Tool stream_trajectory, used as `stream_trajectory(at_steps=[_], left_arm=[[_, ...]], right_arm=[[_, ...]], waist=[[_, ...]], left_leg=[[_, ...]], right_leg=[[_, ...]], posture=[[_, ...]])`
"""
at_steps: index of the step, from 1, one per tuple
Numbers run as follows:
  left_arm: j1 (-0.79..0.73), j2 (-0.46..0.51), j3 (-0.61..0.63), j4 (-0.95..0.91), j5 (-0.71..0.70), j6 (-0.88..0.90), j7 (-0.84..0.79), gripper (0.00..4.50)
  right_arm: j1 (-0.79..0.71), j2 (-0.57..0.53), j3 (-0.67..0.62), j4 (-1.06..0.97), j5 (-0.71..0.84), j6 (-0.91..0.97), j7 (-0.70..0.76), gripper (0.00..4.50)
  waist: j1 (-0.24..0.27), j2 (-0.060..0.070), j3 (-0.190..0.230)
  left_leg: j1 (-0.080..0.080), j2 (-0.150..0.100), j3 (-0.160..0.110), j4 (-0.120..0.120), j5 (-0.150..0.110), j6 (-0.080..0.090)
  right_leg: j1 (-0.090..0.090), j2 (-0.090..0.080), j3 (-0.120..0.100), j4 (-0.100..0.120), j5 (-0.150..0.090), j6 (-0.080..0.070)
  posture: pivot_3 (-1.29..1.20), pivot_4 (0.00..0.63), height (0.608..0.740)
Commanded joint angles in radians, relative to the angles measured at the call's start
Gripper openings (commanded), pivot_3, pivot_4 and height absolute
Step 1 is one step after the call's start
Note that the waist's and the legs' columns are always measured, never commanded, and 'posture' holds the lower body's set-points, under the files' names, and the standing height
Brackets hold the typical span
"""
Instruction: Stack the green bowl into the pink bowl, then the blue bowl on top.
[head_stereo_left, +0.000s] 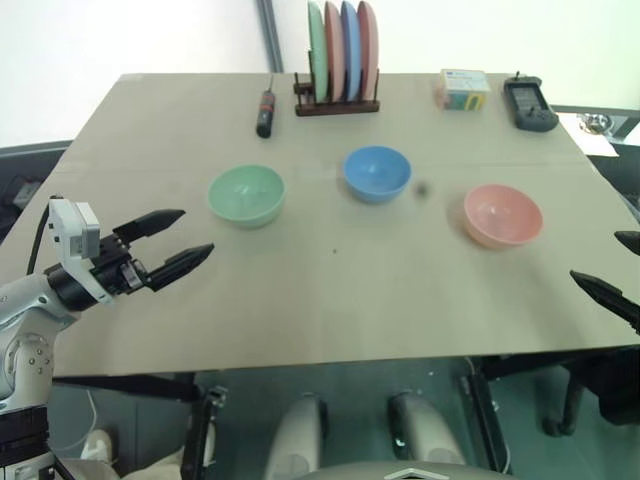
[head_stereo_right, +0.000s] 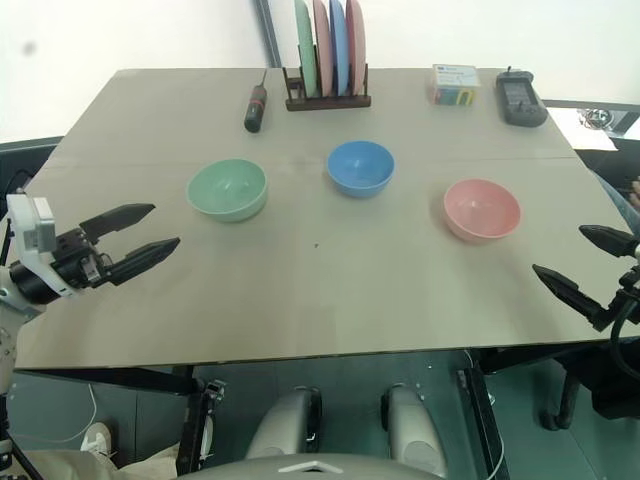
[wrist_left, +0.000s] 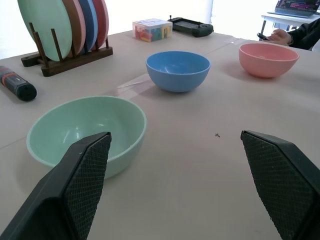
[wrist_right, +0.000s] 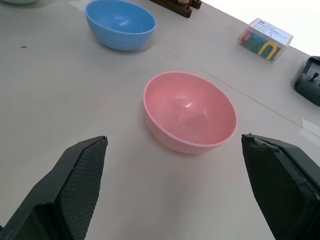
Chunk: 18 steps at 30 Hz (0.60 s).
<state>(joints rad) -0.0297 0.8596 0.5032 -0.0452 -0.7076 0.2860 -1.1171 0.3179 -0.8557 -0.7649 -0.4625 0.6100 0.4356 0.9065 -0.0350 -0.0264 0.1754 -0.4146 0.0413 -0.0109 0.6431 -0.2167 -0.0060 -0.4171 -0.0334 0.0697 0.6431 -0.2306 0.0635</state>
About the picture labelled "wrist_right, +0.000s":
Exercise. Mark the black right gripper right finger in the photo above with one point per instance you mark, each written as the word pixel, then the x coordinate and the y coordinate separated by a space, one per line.
pixel 282 185

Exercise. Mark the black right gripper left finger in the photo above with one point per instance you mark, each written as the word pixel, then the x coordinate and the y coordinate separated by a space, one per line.
pixel 65 190

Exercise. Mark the dark grey remote controller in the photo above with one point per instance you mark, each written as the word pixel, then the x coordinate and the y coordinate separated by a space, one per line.
pixel 308 81

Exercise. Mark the pink plastic bowl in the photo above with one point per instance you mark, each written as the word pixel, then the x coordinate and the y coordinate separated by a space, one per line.
pixel 190 112

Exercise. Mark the clear box of coloured magnets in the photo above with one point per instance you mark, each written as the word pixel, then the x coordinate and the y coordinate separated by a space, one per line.
pixel 265 41

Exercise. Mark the blue plastic bowl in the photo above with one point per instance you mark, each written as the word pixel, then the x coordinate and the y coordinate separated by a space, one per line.
pixel 120 23

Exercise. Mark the green plastic bowl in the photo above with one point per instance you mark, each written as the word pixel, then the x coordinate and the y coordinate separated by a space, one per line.
pixel 20 1

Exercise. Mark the dark wooden stand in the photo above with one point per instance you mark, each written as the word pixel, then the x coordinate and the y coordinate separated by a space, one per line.
pixel 180 7

